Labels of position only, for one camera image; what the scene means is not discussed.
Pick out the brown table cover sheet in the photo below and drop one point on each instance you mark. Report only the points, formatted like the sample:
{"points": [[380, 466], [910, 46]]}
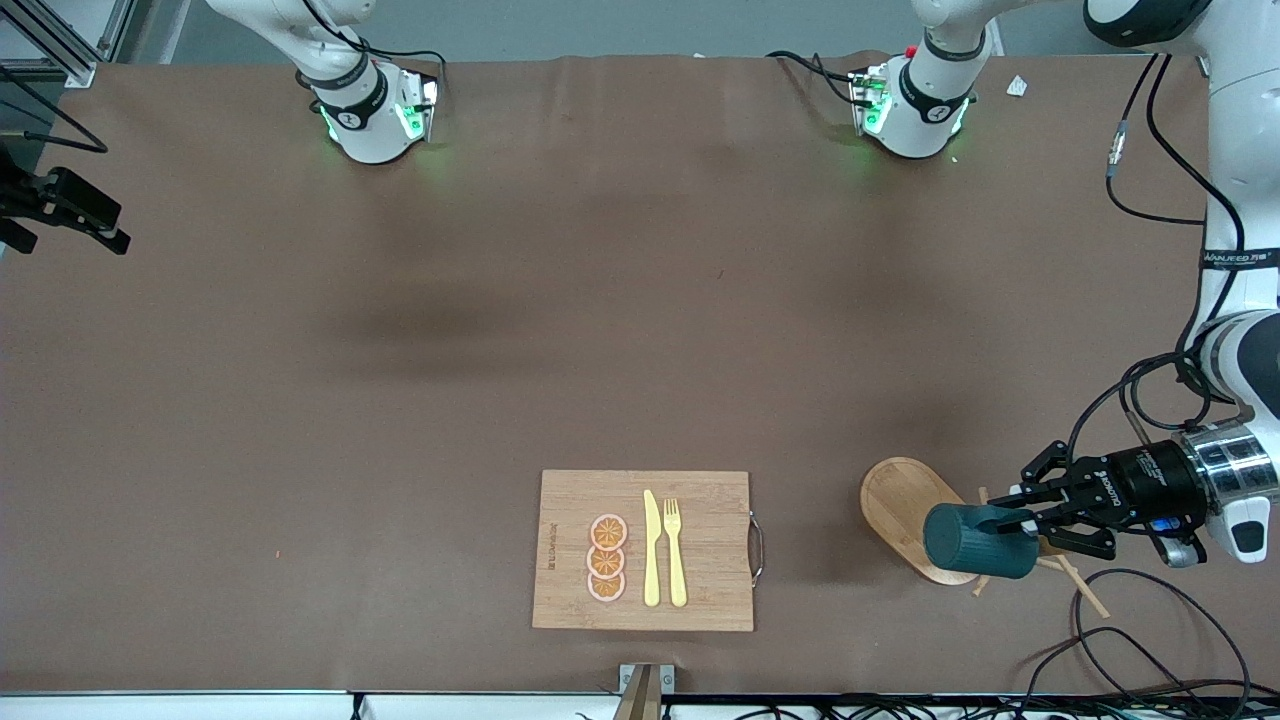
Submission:
{"points": [[400, 550]]}

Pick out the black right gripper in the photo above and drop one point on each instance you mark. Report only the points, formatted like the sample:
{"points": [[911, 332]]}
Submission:
{"points": [[72, 198]]}

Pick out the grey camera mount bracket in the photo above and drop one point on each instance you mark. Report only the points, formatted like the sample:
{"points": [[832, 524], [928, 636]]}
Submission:
{"points": [[645, 695]]}

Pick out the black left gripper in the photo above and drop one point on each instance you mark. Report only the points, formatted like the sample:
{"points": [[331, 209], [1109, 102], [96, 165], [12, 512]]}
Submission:
{"points": [[1142, 480]]}

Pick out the yellow plastic fork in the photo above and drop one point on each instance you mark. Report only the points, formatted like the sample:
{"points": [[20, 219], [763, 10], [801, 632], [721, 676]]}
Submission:
{"points": [[677, 570]]}

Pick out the yellow plastic knife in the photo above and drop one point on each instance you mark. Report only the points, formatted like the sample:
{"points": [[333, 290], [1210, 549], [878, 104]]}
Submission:
{"points": [[652, 560]]}

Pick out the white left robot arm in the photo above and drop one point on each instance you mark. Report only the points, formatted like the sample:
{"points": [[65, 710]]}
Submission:
{"points": [[1245, 120]]}

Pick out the wooden mug rack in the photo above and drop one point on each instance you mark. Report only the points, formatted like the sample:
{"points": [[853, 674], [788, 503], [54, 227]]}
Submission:
{"points": [[900, 505]]}

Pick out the white paper scrap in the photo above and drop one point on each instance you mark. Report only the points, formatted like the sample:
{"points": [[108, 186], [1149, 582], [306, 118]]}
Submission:
{"points": [[1017, 86]]}

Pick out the orange slice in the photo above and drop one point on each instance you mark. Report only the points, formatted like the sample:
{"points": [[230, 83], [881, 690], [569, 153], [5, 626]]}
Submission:
{"points": [[609, 532]]}

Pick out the aluminium frame post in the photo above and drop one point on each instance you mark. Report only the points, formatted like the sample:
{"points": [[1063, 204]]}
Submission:
{"points": [[80, 70]]}

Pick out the bamboo cutting board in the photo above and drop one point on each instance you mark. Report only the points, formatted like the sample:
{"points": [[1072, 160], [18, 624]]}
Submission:
{"points": [[710, 560]]}

